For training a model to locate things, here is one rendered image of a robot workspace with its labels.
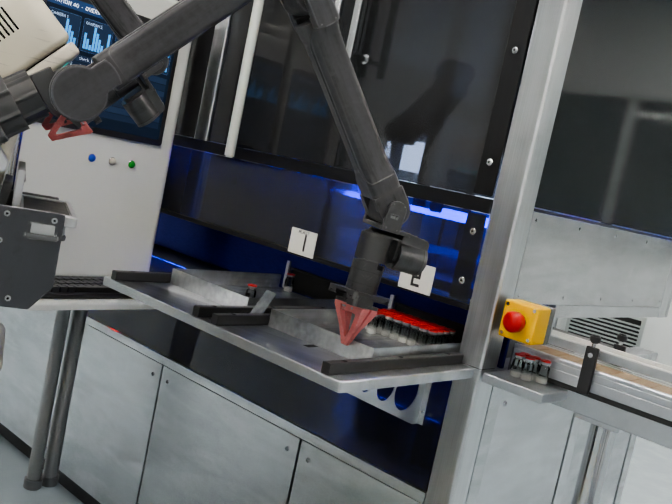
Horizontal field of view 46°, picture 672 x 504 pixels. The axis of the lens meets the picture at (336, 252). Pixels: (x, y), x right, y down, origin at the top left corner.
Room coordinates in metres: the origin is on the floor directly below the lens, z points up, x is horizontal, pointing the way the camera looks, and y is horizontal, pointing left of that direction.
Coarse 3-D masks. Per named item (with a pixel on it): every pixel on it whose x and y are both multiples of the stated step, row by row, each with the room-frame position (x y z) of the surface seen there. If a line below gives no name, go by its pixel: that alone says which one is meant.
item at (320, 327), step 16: (272, 320) 1.49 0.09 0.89; (288, 320) 1.47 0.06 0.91; (304, 320) 1.57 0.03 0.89; (320, 320) 1.61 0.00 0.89; (336, 320) 1.65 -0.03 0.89; (352, 320) 1.69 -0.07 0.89; (304, 336) 1.44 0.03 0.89; (320, 336) 1.41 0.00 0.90; (336, 336) 1.39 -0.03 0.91; (368, 336) 1.59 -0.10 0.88; (336, 352) 1.38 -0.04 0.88; (352, 352) 1.36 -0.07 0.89; (368, 352) 1.34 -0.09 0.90; (384, 352) 1.36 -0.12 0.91; (400, 352) 1.40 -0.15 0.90; (416, 352) 1.44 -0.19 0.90; (432, 352) 1.48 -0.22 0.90; (448, 352) 1.52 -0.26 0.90
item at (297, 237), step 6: (294, 228) 1.87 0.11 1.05; (294, 234) 1.86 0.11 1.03; (300, 234) 1.85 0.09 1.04; (306, 234) 1.84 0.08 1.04; (312, 234) 1.83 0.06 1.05; (294, 240) 1.86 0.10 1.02; (300, 240) 1.85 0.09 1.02; (306, 240) 1.84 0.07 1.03; (312, 240) 1.82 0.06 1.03; (288, 246) 1.87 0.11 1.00; (294, 246) 1.86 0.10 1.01; (300, 246) 1.85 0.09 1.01; (306, 246) 1.83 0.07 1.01; (312, 246) 1.82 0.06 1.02; (294, 252) 1.86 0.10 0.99; (300, 252) 1.84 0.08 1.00; (306, 252) 1.83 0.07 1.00; (312, 252) 1.82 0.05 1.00; (312, 258) 1.82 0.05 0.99
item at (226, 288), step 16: (176, 272) 1.72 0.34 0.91; (192, 272) 1.77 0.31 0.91; (208, 272) 1.81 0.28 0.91; (224, 272) 1.84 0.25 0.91; (240, 272) 1.88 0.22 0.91; (192, 288) 1.68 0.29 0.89; (208, 288) 1.65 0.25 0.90; (224, 288) 1.61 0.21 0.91; (240, 288) 1.84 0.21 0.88; (272, 288) 1.94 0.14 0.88; (224, 304) 1.61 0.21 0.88; (240, 304) 1.58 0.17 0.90; (272, 304) 1.62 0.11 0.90; (288, 304) 1.65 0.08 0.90; (304, 304) 1.69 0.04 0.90; (320, 304) 1.73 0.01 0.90
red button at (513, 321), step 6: (510, 312) 1.44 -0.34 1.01; (516, 312) 1.44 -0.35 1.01; (504, 318) 1.44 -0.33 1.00; (510, 318) 1.43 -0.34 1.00; (516, 318) 1.43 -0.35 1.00; (522, 318) 1.43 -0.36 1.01; (504, 324) 1.44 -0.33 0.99; (510, 324) 1.43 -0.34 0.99; (516, 324) 1.42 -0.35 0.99; (522, 324) 1.43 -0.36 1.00; (510, 330) 1.43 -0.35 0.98; (516, 330) 1.43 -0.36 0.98
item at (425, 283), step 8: (400, 272) 1.65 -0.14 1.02; (424, 272) 1.61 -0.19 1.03; (432, 272) 1.60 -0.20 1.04; (400, 280) 1.65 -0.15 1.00; (408, 280) 1.63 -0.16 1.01; (416, 280) 1.62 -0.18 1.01; (424, 280) 1.61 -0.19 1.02; (432, 280) 1.60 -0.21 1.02; (408, 288) 1.63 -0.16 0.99; (416, 288) 1.62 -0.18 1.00; (424, 288) 1.60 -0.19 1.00
